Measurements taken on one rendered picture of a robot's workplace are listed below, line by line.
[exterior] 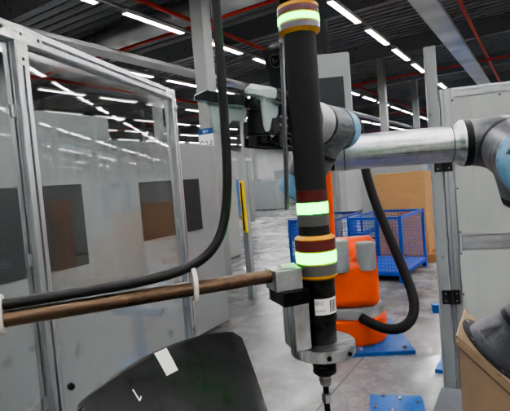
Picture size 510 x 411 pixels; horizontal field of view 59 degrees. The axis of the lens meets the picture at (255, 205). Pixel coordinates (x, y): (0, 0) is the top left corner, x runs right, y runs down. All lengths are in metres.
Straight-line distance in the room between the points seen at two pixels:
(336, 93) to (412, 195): 4.40
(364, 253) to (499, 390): 3.21
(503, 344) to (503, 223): 1.19
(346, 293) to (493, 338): 3.25
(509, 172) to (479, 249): 1.50
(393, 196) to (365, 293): 4.32
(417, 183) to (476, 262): 6.14
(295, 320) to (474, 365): 0.79
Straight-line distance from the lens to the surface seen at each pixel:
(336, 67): 4.47
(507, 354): 1.23
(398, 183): 8.55
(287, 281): 0.47
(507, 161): 0.88
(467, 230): 2.33
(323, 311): 0.49
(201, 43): 7.57
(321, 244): 0.47
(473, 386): 1.24
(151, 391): 0.58
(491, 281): 2.39
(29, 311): 0.44
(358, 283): 4.42
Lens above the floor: 1.64
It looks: 3 degrees down
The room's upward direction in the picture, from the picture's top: 5 degrees counter-clockwise
